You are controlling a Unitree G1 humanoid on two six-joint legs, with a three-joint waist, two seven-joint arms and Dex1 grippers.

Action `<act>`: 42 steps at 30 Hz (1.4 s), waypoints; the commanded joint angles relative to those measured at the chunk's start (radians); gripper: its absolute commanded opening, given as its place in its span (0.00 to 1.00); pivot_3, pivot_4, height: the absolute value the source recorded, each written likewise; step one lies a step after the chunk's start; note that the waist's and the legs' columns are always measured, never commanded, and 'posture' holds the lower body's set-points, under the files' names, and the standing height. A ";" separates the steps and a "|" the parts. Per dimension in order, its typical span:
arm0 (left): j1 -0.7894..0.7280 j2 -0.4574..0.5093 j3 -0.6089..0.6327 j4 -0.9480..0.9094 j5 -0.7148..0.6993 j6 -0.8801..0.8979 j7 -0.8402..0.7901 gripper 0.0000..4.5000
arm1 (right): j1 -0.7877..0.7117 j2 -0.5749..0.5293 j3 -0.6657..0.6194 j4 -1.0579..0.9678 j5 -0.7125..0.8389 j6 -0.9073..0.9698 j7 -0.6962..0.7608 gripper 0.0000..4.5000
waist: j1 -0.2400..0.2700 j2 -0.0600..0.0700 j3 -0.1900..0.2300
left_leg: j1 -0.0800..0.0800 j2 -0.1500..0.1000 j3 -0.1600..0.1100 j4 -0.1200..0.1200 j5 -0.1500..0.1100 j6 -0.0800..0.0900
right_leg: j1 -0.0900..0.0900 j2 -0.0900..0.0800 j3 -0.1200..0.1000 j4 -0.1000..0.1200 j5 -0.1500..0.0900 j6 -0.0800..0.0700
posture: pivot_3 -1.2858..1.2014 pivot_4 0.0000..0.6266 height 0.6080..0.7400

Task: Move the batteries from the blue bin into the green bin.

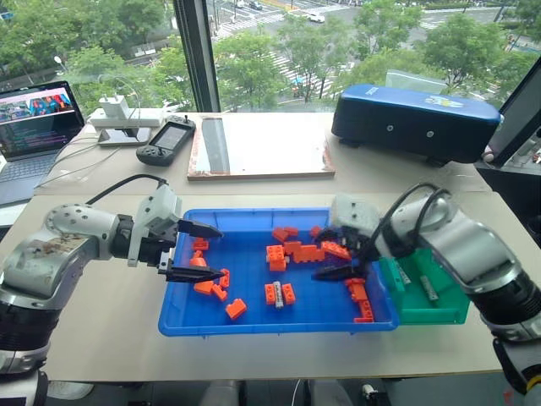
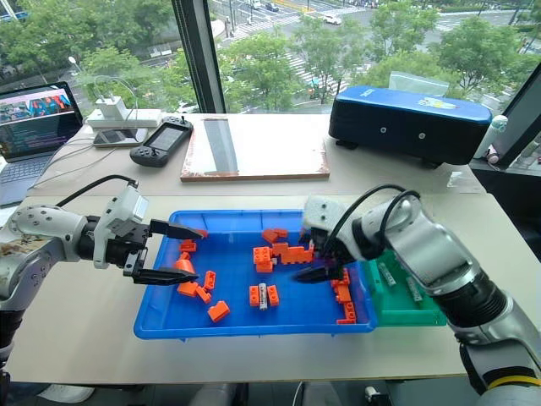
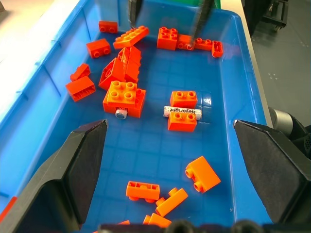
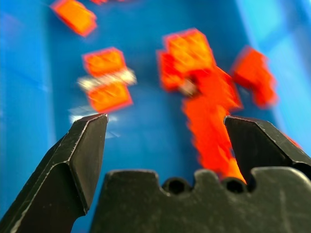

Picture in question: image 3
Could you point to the small orange two-stud brick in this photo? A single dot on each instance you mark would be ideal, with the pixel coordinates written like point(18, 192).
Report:
point(184, 41)
point(203, 44)
point(184, 99)
point(182, 122)
point(108, 26)
point(217, 49)
point(98, 47)
point(80, 72)

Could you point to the red flat piece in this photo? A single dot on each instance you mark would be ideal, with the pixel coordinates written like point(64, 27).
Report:
point(7, 207)

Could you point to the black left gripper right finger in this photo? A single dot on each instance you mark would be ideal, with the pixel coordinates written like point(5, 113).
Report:
point(274, 170)

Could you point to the orange overturned hollow brick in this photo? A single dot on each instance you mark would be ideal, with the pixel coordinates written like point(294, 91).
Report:
point(81, 88)

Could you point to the orange brick lying tilted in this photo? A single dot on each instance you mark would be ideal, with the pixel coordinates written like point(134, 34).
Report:
point(132, 71)
point(131, 54)

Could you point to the light orange four-stud brick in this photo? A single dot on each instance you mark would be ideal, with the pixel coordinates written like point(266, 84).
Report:
point(120, 93)

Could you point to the blue plastic bin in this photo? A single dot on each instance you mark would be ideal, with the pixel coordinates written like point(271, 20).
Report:
point(170, 150)

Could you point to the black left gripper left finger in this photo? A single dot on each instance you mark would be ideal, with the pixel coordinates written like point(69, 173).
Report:
point(56, 184)

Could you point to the silver robot body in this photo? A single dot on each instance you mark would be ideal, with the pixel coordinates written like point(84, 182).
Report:
point(281, 119)

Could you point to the white printed AA battery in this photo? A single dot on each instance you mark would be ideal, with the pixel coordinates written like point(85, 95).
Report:
point(182, 111)

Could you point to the silver blue-ended battery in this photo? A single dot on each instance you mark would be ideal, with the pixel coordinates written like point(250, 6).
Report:
point(121, 114)

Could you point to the light orange two-stud brick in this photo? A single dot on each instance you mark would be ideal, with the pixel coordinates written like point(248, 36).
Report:
point(158, 221)
point(143, 190)
point(171, 202)
point(204, 173)

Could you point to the black wheeled cart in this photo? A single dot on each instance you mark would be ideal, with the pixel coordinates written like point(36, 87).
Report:
point(274, 13)

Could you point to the long orange eight-stud brick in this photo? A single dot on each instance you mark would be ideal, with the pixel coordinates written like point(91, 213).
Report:
point(131, 37)

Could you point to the green plastic bin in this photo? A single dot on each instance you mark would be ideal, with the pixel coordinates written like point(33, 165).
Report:
point(170, 2)

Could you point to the large orange overturned brick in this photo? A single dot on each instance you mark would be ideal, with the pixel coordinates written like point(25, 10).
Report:
point(112, 72)

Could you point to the orange four-stud square brick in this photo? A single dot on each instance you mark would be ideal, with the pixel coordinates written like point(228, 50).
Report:
point(167, 38)

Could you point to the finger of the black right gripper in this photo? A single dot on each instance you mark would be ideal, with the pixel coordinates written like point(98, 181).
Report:
point(201, 20)
point(134, 11)

